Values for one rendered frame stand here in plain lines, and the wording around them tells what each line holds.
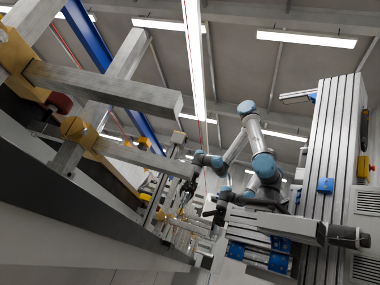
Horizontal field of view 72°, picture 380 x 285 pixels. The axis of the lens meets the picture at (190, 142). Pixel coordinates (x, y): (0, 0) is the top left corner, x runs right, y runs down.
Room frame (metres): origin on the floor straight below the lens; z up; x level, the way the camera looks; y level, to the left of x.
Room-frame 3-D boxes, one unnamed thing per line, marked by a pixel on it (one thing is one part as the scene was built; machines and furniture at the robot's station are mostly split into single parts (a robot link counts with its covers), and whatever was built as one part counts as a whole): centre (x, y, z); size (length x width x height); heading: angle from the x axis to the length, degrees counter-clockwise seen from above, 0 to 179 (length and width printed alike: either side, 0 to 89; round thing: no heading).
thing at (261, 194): (1.39, -0.52, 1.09); 0.15 x 0.15 x 0.10
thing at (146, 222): (1.29, 0.06, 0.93); 0.05 x 0.05 x 0.45; 76
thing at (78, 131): (0.60, 0.23, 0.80); 0.14 x 0.06 x 0.05; 166
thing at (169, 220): (1.57, -0.06, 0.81); 0.44 x 0.03 x 0.04; 76
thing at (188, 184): (1.53, -0.09, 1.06); 0.09 x 0.08 x 0.12; 6
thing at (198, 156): (1.54, -0.09, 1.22); 0.09 x 0.08 x 0.11; 53
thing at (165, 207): (1.54, 0.00, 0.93); 0.04 x 0.04 x 0.48; 76
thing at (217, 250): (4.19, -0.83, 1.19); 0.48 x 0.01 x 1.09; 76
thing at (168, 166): (0.60, 0.18, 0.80); 0.44 x 0.03 x 0.04; 76
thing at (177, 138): (1.29, 0.06, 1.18); 0.07 x 0.07 x 0.08; 76
